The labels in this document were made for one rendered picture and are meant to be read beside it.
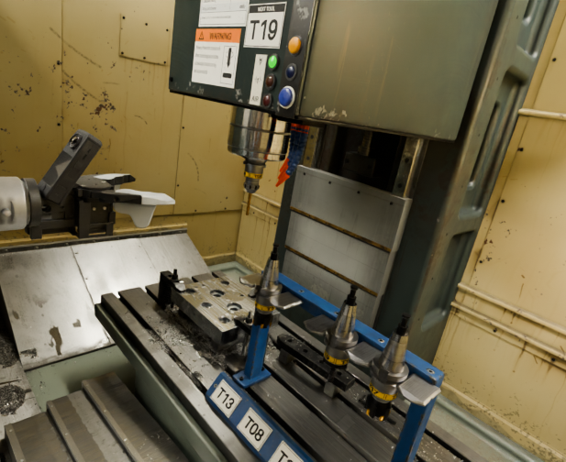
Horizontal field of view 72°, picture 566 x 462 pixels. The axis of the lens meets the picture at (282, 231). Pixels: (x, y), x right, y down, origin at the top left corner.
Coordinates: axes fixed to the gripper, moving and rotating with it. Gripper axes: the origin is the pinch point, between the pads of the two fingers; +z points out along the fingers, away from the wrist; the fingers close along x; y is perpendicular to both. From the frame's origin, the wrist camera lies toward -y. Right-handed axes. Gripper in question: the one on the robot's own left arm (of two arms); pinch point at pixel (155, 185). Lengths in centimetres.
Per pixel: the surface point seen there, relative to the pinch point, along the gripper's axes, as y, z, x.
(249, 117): -13.2, 29.1, -11.4
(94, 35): -31, 31, -116
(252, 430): 52, 18, 18
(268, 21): -30.5, 15.1, 6.4
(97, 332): 79, 19, -72
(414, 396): 23, 23, 46
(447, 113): -23, 69, 18
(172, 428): 69, 13, -6
